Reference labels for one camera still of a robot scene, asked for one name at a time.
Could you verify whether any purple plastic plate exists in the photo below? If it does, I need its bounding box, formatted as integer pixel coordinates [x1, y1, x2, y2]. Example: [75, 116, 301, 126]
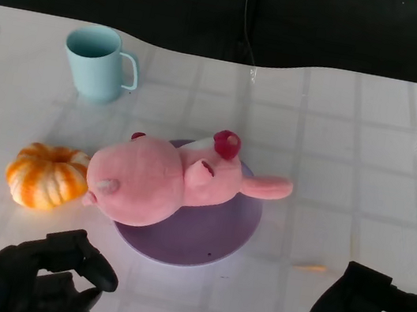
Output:
[107, 128, 273, 279]

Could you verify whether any pink plush doll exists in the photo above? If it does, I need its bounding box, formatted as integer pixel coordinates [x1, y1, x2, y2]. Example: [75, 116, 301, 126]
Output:
[78, 107, 301, 253]

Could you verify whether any small orange scrap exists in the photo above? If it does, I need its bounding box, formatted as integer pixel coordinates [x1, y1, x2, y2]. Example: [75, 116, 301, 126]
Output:
[291, 260, 328, 273]

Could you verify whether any orange white striped pumpkin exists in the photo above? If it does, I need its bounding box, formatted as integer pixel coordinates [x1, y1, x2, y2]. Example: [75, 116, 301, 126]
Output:
[0, 137, 95, 218]

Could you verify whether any light blue plastic mug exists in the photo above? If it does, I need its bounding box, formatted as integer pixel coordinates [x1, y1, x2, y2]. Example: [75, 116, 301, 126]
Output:
[56, 20, 148, 110]

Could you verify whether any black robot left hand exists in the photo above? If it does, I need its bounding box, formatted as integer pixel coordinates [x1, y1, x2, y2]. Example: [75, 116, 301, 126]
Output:
[0, 215, 127, 312]

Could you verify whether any thin grey hanging cable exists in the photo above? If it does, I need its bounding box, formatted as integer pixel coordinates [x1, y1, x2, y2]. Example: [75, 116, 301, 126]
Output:
[235, 0, 268, 69]

